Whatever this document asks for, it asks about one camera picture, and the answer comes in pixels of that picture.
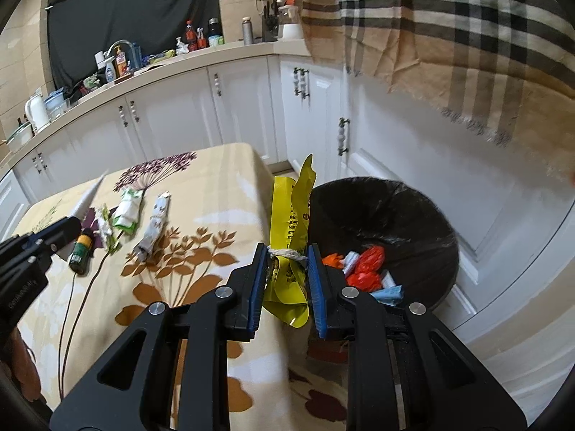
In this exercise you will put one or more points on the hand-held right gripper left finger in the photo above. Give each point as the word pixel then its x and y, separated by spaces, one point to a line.
pixel 257 278

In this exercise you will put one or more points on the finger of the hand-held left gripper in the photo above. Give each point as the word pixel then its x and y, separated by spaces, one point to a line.
pixel 54 235

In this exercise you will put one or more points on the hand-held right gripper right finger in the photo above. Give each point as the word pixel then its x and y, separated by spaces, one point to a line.
pixel 316 296

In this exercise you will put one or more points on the teal sachet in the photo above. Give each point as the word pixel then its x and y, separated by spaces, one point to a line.
pixel 388 295
pixel 350 260

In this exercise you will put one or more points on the large white tube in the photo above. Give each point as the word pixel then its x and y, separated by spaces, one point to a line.
pixel 90 195

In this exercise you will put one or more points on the orange plastic bag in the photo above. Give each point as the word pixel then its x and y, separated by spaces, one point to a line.
pixel 370 258

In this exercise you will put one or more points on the yellow plastic wrapper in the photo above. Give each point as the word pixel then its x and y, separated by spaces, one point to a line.
pixel 287 215

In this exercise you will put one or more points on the black trash bin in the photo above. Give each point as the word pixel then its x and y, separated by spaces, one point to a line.
pixel 404 220

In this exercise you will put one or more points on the green bottle with yellow label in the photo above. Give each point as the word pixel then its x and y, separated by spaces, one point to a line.
pixel 81 253

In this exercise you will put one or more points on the crumpled white sachet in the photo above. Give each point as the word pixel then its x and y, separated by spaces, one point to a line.
pixel 105 229

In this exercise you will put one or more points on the white green wrapper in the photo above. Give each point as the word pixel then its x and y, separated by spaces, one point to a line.
pixel 128 211

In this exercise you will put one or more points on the silver patterned tube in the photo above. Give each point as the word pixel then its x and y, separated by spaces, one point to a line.
pixel 152 226

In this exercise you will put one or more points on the steel pot with lid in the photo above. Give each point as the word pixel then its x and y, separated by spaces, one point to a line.
pixel 20 137

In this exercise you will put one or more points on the white kettle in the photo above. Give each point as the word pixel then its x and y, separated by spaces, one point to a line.
pixel 37 112

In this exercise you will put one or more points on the stacked plastic containers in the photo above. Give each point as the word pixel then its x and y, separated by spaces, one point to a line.
pixel 56 105

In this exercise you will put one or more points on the white cleaner bottle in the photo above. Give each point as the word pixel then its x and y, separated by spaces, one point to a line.
pixel 111 72

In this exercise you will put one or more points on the white kitchen cabinets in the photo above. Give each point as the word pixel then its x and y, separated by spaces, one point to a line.
pixel 179 112

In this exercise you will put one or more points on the orange dish soap bottle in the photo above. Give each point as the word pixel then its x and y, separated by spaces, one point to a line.
pixel 120 63

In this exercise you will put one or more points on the steel faucet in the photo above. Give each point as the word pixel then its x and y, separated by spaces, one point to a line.
pixel 120 42

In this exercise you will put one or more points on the yellow dish cloth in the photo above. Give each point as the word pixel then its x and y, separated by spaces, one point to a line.
pixel 161 57

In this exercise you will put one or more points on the white pump bottle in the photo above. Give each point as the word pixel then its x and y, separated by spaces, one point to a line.
pixel 181 48

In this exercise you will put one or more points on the dark sauce bottle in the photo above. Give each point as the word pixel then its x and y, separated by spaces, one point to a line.
pixel 192 38

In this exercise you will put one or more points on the small spray bottle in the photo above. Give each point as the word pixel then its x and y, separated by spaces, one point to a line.
pixel 202 39

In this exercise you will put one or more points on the black curtain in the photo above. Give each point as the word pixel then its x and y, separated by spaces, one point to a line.
pixel 134 4

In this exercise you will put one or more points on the steel thermos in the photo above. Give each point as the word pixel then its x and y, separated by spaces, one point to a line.
pixel 247 31

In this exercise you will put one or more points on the black jar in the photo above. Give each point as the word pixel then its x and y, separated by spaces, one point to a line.
pixel 214 31

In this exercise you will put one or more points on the white blender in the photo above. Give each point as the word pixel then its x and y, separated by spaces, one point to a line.
pixel 289 29

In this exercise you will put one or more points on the black knife block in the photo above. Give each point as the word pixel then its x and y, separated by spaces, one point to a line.
pixel 269 27

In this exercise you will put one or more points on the plaid cloth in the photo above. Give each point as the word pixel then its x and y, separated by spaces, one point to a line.
pixel 449 31

